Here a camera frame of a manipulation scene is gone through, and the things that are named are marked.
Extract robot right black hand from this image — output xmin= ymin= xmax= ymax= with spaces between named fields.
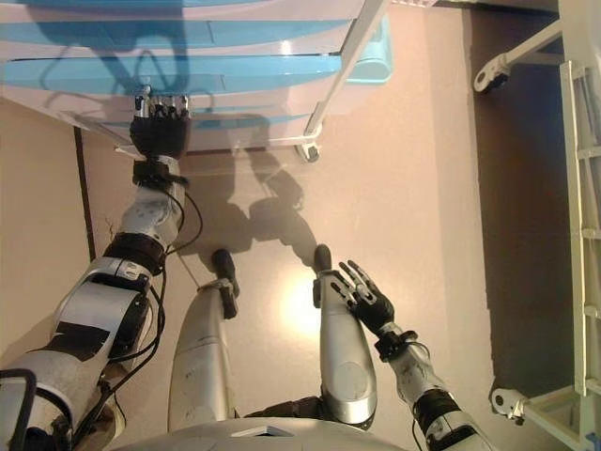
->
xmin=330 ymin=259 xmax=396 ymax=337

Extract robot grey torso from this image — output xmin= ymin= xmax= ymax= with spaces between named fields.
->
xmin=110 ymin=415 xmax=424 ymax=451

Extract robot left black hand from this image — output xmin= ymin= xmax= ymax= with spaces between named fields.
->
xmin=129 ymin=84 xmax=193 ymax=161

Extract white bed caster wheel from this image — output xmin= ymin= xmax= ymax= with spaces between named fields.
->
xmin=489 ymin=387 xmax=528 ymax=427
xmin=472 ymin=54 xmax=512 ymax=94

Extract white drawer with blue front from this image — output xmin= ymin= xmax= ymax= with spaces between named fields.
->
xmin=0 ymin=44 xmax=347 ymax=112

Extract cart caster wheel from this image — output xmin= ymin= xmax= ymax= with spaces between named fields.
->
xmin=294 ymin=142 xmax=324 ymax=164

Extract light blue waste bin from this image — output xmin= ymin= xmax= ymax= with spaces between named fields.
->
xmin=346 ymin=11 xmax=393 ymax=86

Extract robot silver leg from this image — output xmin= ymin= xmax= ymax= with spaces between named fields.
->
xmin=167 ymin=248 xmax=240 ymax=433
xmin=312 ymin=243 xmax=379 ymax=431

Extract white medical cart blue drawers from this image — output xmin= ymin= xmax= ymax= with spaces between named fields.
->
xmin=0 ymin=0 xmax=395 ymax=163

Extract white hospital bed frame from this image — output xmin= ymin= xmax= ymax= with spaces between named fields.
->
xmin=471 ymin=0 xmax=601 ymax=451

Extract robot left silver leg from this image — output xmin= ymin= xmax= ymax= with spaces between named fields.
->
xmin=167 ymin=248 xmax=240 ymax=433

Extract robot right silver leg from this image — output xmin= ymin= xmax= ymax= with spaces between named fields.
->
xmin=312 ymin=243 xmax=379 ymax=431

